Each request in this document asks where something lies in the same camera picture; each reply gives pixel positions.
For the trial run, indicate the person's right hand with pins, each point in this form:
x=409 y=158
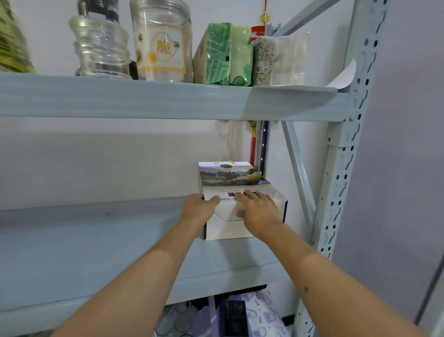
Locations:
x=260 y=215

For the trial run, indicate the person's left hand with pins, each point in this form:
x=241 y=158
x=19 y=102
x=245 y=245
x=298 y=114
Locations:
x=197 y=211

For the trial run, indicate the landscape print gift box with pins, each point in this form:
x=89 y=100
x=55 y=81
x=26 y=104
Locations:
x=225 y=177

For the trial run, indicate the grey metal shelves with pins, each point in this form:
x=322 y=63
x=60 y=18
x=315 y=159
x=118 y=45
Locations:
x=104 y=97

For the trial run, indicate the person's left forearm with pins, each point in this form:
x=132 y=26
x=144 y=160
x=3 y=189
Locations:
x=138 y=284

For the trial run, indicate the person's right forearm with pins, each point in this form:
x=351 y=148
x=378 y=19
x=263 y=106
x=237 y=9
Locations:
x=329 y=288

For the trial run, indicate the purple patterned white bag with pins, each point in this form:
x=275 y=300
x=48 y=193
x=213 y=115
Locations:
x=267 y=316

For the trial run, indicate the small black box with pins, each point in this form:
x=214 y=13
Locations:
x=234 y=319

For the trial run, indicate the plain purple bag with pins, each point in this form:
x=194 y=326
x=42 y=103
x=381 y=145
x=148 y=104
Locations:
x=206 y=319

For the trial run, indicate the group of clear glass cups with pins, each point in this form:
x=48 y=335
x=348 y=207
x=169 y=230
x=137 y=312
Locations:
x=177 y=319

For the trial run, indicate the small dark canister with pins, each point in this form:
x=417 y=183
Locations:
x=134 y=71

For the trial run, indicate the green patterned tea packet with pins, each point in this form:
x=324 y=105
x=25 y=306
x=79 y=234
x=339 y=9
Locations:
x=211 y=55

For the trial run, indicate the light green tea packet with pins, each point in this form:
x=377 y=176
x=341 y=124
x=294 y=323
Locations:
x=241 y=59

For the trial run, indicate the white paper sheet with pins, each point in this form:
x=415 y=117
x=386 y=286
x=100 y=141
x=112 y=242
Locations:
x=343 y=80

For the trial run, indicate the labelled clear plastic jar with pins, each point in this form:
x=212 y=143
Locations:
x=161 y=48

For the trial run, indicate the ribbed clear plastic jar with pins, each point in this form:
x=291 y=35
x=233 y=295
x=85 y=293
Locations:
x=100 y=48

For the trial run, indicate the red knot ornament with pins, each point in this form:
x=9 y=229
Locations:
x=264 y=17

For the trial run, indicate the metal-lid glass jar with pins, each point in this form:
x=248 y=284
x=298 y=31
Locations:
x=99 y=10

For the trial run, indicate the yellow green snack bag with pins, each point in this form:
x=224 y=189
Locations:
x=14 y=45

